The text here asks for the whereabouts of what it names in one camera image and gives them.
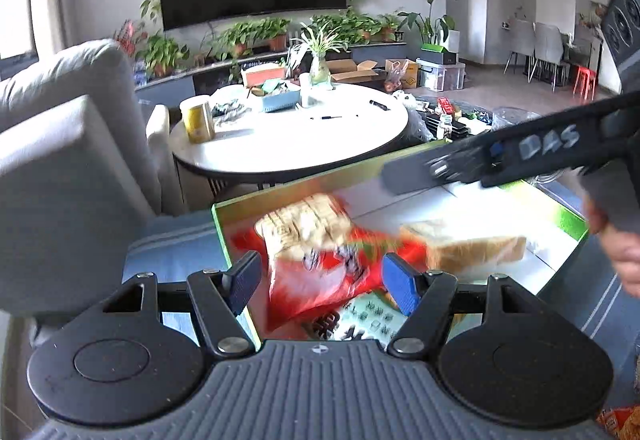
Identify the blue plastic basket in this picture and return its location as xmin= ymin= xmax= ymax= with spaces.
xmin=260 ymin=87 xmax=303 ymax=113

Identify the white cup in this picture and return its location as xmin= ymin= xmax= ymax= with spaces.
xmin=299 ymin=72 xmax=316 ymax=108

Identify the orange box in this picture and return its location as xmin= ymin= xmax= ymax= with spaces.
xmin=241 ymin=64 xmax=286 ymax=88

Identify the clear storage bin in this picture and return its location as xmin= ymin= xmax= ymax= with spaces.
xmin=417 ymin=60 xmax=467 ymax=90

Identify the grey armchair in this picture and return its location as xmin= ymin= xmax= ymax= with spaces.
xmin=0 ymin=38 xmax=185 ymax=351

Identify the bread loaf packet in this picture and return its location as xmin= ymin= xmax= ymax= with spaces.
xmin=400 ymin=219 xmax=529 ymax=271

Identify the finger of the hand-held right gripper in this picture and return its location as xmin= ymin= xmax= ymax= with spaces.
xmin=381 ymin=134 xmax=502 ymax=197

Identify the green black box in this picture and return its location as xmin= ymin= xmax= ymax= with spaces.
xmin=419 ymin=44 xmax=458 ymax=66

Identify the beige red snack packet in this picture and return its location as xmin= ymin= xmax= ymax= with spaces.
xmin=254 ymin=193 xmax=432 ymax=334

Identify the grey television cabinet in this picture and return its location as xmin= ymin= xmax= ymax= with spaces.
xmin=134 ymin=42 xmax=408 ymax=111

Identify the green white snack packet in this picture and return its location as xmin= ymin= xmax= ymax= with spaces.
xmin=309 ymin=292 xmax=407 ymax=342

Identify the grey crumpled wrapper pile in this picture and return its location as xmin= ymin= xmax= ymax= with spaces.
xmin=212 ymin=98 xmax=250 ymax=121

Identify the red stool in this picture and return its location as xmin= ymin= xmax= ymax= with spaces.
xmin=574 ymin=67 xmax=600 ymax=100

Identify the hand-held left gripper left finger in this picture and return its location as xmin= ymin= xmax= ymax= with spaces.
xmin=102 ymin=251 xmax=262 ymax=357

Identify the person's right hand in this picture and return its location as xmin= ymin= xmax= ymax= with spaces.
xmin=585 ymin=199 xmax=640 ymax=291

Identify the large-leaf plant white pot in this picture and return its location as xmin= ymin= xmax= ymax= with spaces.
xmin=400 ymin=0 xmax=461 ymax=53

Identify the red flowering plant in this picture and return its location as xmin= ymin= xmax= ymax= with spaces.
xmin=114 ymin=20 xmax=151 ymax=55

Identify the yellow cardboard box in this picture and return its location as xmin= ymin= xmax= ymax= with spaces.
xmin=385 ymin=58 xmax=421 ymax=90

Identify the white dining chair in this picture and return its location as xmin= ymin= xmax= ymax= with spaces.
xmin=527 ymin=22 xmax=571 ymax=88
xmin=504 ymin=18 xmax=538 ymax=75

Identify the green potted plant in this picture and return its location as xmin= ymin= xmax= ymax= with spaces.
xmin=310 ymin=12 xmax=381 ymax=45
xmin=375 ymin=12 xmax=406 ymax=43
xmin=215 ymin=22 xmax=257 ymax=58
xmin=255 ymin=17 xmax=292 ymax=53
xmin=135 ymin=32 xmax=191 ymax=76

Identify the open cardboard box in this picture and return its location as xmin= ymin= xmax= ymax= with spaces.
xmin=327 ymin=58 xmax=381 ymax=83

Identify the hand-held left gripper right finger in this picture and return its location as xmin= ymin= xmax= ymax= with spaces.
xmin=382 ymin=254 xmax=542 ymax=356

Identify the spider plant in vase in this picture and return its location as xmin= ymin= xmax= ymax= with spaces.
xmin=287 ymin=22 xmax=351 ymax=85

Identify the green cardboard box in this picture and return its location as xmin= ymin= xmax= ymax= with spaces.
xmin=212 ymin=147 xmax=590 ymax=351

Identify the white round table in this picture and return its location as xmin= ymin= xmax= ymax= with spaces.
xmin=170 ymin=82 xmax=411 ymax=188

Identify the yellow tin can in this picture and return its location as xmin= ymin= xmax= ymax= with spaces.
xmin=180 ymin=96 xmax=217 ymax=144

